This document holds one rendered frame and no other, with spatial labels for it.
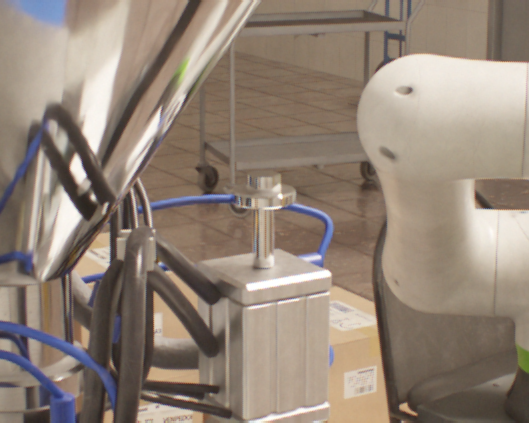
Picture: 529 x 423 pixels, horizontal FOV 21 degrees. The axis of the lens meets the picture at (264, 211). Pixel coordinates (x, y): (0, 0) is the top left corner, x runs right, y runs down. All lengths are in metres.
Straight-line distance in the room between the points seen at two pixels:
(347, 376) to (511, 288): 1.96
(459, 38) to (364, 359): 5.75
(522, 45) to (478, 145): 7.55
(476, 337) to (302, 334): 2.29
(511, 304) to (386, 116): 0.45
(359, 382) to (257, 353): 3.04
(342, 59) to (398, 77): 8.99
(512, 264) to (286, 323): 1.08
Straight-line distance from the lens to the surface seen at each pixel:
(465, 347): 2.93
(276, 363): 0.66
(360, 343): 3.65
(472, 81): 1.36
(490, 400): 1.86
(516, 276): 1.72
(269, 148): 6.84
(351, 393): 3.68
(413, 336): 2.81
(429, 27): 9.51
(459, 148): 1.36
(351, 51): 10.26
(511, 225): 1.74
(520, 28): 8.91
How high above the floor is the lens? 1.60
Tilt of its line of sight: 14 degrees down
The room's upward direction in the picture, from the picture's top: straight up
